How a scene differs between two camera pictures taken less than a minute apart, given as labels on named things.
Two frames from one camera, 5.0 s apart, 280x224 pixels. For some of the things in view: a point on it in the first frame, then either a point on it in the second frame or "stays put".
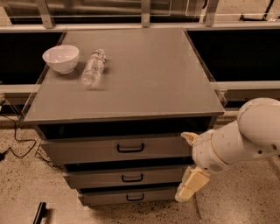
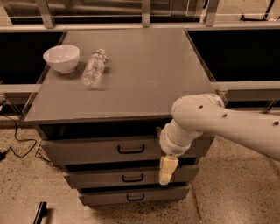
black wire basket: (41, 153) stays put
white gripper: (205, 152) → (172, 146)
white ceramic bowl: (62, 59) stays put
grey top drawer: (150, 149) stays put
